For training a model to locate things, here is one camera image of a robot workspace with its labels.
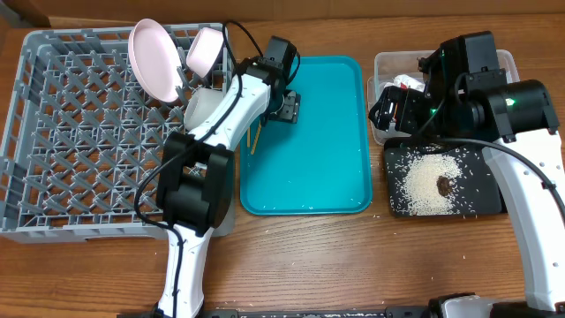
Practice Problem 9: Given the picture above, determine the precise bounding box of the white tissue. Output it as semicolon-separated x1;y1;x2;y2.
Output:
383;74;426;92

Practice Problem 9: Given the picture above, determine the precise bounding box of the brown food scrap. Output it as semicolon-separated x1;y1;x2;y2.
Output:
436;176;453;197

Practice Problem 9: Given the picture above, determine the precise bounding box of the grey round bowl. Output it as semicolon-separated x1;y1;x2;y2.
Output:
184;87;223;131

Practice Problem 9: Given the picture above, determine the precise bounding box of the pink bowl with rice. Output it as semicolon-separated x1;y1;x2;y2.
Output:
186;27;224;78

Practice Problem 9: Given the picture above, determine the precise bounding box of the large white round plate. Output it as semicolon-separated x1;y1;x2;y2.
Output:
128;19;183;102

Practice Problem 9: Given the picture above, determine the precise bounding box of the red snack wrapper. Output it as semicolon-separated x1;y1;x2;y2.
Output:
385;101;405;131

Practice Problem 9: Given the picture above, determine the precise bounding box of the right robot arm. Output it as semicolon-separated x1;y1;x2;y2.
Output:
369;31;564;317

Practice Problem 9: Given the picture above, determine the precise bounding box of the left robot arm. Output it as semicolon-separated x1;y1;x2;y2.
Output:
154;36;300;317

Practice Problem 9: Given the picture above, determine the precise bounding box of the black food waste tray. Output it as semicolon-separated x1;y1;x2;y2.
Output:
383;139;506;217

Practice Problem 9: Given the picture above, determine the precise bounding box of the grey plastic dishwasher rack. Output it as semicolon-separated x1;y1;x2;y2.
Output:
0;22;237;245

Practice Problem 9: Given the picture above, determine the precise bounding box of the right wooden chopstick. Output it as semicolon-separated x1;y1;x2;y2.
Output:
251;122;262;155

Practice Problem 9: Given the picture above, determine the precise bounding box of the teal plastic serving tray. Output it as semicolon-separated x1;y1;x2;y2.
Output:
239;56;373;216

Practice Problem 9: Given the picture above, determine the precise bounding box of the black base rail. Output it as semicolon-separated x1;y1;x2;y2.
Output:
117;291;565;318

